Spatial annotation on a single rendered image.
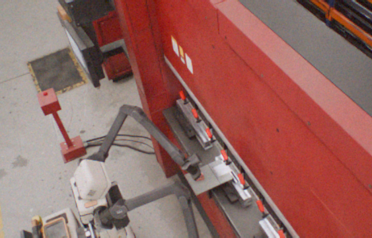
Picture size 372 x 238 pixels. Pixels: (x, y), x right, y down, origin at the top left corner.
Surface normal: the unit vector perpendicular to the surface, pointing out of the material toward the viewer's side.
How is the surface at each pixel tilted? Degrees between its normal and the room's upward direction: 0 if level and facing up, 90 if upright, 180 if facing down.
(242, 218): 0
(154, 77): 90
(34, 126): 0
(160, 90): 90
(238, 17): 0
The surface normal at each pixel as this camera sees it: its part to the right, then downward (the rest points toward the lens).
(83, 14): 0.48, 0.59
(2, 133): -0.13, -0.68
